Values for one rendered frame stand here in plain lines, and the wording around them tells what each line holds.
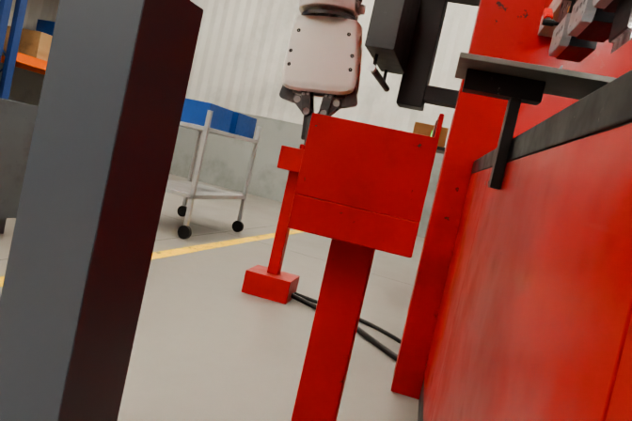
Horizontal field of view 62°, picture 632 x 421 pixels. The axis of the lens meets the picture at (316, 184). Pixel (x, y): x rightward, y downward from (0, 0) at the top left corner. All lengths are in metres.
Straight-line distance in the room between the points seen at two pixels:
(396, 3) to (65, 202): 1.53
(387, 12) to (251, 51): 7.04
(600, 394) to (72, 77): 0.91
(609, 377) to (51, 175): 0.90
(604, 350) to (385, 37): 1.84
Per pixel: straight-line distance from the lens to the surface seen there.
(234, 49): 9.27
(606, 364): 0.39
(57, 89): 1.05
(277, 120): 8.70
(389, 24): 2.15
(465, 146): 1.93
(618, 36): 1.16
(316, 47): 0.71
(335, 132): 0.66
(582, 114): 0.59
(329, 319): 0.75
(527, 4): 2.05
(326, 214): 0.66
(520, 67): 1.01
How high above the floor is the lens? 0.75
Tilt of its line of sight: 2 degrees down
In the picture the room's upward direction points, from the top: 13 degrees clockwise
